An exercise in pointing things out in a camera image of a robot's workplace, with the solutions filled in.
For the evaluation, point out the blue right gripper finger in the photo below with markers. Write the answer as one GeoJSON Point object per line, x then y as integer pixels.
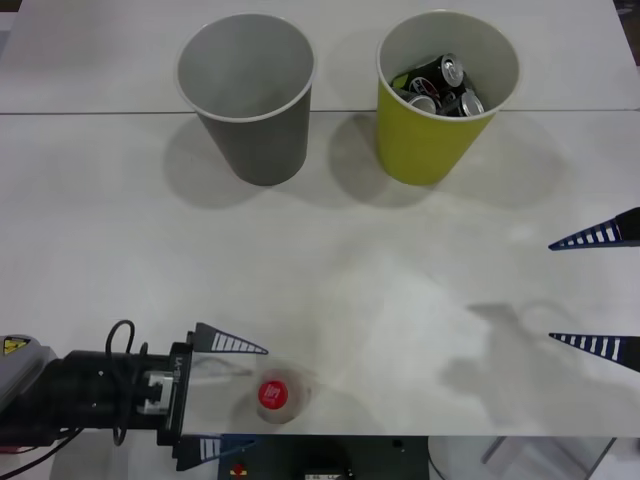
{"type": "Point", "coordinates": [617, 347]}
{"type": "Point", "coordinates": [615, 231]}

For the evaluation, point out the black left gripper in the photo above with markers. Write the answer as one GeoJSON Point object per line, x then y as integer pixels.
{"type": "Point", "coordinates": [178, 397]}

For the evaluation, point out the clear bottle with red cap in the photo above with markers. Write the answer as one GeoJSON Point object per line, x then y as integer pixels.
{"type": "Point", "coordinates": [272, 395]}

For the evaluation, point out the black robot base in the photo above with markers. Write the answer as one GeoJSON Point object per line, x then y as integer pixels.
{"type": "Point", "coordinates": [310, 455]}

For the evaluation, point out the black drink can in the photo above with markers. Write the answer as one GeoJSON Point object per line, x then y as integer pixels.
{"type": "Point", "coordinates": [432, 75]}
{"type": "Point", "coordinates": [471, 103]}
{"type": "Point", "coordinates": [422, 103]}

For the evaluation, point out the yellow-green plastic bin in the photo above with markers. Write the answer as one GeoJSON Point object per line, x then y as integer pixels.
{"type": "Point", "coordinates": [420, 145]}

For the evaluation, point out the grey plastic bin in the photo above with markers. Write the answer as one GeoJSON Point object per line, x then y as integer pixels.
{"type": "Point", "coordinates": [260, 150]}

